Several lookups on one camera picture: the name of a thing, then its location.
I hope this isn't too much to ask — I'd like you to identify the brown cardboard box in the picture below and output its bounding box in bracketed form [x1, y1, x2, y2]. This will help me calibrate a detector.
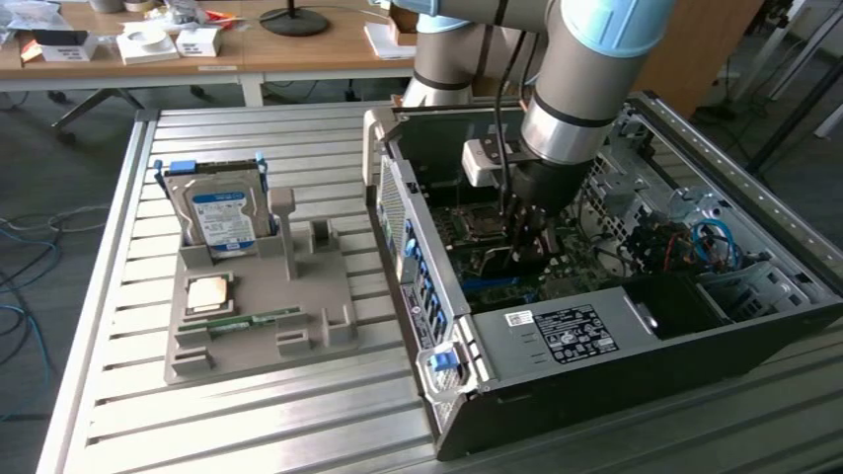
[388, 3, 420, 35]

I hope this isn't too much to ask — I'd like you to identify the metal CPU socket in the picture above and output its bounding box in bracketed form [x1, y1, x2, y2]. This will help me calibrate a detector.
[460, 204, 512, 238]

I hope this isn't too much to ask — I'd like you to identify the white box with black lid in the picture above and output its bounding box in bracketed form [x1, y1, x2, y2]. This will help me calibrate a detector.
[30, 29, 100, 63]

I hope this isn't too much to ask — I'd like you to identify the green RAM stick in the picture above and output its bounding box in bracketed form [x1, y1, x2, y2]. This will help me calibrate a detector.
[177, 306, 303, 332]

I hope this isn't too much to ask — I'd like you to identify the wooden cabinet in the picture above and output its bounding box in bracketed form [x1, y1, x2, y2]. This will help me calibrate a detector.
[617, 0, 765, 119]

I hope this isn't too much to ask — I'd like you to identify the small white labelled box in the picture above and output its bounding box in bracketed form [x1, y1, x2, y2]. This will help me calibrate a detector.
[174, 27, 222, 58]

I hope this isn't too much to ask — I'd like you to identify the white floor cable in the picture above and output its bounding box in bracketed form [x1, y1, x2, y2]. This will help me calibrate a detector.
[0, 203, 110, 234]

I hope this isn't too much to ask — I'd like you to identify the grey power supply unit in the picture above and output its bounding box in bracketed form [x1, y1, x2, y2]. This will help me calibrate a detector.
[468, 287, 660, 384]

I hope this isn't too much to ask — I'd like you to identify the blue expansion slot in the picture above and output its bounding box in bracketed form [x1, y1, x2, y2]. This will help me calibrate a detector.
[463, 277, 523, 293]

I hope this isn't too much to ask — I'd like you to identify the white paper stack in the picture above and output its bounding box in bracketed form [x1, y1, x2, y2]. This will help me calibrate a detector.
[364, 22, 417, 60]

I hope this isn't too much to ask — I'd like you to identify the hard disk in blue carrier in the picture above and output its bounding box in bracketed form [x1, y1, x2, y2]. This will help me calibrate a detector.
[152, 152, 281, 259]

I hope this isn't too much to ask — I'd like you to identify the green Dell motherboard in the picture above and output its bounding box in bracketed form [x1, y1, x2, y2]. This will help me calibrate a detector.
[427, 197, 633, 315]

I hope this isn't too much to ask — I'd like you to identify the grey plastic parts rack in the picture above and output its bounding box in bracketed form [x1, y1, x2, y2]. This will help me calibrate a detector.
[161, 186, 363, 387]

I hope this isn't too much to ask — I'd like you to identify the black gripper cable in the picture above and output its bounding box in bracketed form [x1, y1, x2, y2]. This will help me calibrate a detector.
[492, 27, 532, 218]

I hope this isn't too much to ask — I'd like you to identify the coloured power wire bundle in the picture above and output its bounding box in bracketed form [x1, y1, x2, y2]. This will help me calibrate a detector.
[628, 216, 699, 277]

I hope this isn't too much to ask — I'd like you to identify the CPU chip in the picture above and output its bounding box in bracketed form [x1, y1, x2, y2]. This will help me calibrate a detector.
[184, 276, 232, 315]

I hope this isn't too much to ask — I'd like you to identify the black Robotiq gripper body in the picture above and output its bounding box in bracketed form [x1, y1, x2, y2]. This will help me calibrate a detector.
[507, 151, 599, 221]

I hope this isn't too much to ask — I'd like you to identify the wooden desk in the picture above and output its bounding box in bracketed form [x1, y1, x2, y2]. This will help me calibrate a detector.
[0, 0, 604, 95]

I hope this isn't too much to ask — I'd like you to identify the white box with round roll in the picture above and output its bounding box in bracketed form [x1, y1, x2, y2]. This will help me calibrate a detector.
[116, 24, 180, 66]

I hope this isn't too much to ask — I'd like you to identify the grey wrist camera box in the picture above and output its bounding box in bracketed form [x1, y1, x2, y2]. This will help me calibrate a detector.
[461, 139, 525, 189]

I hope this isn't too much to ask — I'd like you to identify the blue disk wire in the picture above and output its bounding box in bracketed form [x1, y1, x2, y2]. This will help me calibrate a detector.
[689, 218, 744, 272]

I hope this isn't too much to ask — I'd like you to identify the black round lamp base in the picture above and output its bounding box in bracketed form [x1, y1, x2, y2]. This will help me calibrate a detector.
[259, 0, 331, 39]

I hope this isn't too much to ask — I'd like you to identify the blue floor cable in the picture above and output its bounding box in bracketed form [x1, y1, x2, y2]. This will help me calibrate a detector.
[0, 224, 64, 422]

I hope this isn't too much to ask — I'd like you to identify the Nvidia graphics card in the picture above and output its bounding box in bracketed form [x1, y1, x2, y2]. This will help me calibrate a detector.
[460, 244, 561, 281]

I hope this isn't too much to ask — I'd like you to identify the black plastic bay box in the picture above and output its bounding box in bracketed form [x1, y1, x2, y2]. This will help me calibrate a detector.
[621, 274, 733, 342]

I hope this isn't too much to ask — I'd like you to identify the grey metal disk bay cage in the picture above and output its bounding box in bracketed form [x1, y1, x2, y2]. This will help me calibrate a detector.
[581, 118, 684, 238]

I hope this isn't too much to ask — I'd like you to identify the black open PC case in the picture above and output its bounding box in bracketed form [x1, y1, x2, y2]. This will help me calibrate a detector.
[360, 91, 843, 463]

